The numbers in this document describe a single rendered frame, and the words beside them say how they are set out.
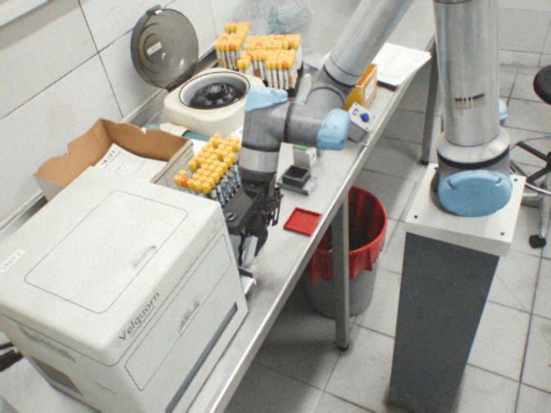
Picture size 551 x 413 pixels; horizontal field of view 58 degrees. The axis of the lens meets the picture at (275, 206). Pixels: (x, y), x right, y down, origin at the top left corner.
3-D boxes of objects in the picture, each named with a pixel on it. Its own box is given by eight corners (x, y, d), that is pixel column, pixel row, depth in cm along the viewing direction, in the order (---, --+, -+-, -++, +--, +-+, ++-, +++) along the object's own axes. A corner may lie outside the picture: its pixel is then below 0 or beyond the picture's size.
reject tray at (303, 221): (310, 236, 109) (310, 233, 109) (283, 228, 112) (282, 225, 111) (322, 215, 113) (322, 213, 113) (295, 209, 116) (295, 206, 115)
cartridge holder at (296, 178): (308, 195, 119) (307, 183, 116) (276, 185, 123) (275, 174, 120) (318, 181, 122) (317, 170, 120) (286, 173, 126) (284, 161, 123)
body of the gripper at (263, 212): (278, 228, 101) (286, 170, 97) (258, 238, 93) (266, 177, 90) (246, 218, 104) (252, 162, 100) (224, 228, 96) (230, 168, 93)
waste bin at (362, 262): (363, 346, 185) (366, 271, 154) (276, 314, 199) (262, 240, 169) (393, 272, 208) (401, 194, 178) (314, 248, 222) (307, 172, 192)
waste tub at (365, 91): (362, 118, 140) (362, 87, 133) (318, 110, 145) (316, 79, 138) (377, 94, 148) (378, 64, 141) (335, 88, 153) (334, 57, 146)
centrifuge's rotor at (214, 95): (221, 131, 133) (216, 108, 128) (180, 116, 140) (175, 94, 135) (256, 103, 141) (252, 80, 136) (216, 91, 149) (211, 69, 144)
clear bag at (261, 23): (271, 58, 172) (265, 5, 159) (224, 58, 176) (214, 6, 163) (286, 26, 189) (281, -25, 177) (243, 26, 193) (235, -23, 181)
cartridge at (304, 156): (310, 171, 125) (308, 150, 121) (293, 167, 127) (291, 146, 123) (316, 161, 128) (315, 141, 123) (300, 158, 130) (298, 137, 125)
